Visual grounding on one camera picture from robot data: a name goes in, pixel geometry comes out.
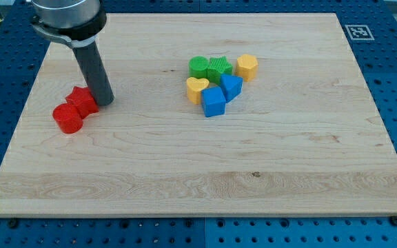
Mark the blue cube block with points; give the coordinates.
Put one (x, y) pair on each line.
(213, 101)

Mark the wooden board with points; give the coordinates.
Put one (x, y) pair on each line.
(303, 138)

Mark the black bolt front right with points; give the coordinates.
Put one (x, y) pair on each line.
(393, 220)

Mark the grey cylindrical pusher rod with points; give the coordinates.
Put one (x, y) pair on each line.
(94, 73)

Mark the blue triangle block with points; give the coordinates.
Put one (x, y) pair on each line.
(231, 86)

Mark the black bolt front left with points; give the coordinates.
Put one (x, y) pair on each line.
(13, 223)

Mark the white fiducial marker tag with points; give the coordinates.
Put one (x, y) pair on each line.
(358, 32)

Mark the red cylinder block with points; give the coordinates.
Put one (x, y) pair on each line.
(67, 118)

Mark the red star block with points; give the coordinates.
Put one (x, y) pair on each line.
(84, 102)

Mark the yellow heart block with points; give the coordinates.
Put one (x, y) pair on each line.
(194, 87)

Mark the yellow hexagon block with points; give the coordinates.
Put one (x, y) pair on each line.
(246, 67)

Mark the green star block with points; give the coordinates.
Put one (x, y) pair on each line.
(218, 66)

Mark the black bolt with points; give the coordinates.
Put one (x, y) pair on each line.
(393, 220)
(13, 223)

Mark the green cylinder block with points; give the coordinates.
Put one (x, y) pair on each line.
(198, 67)

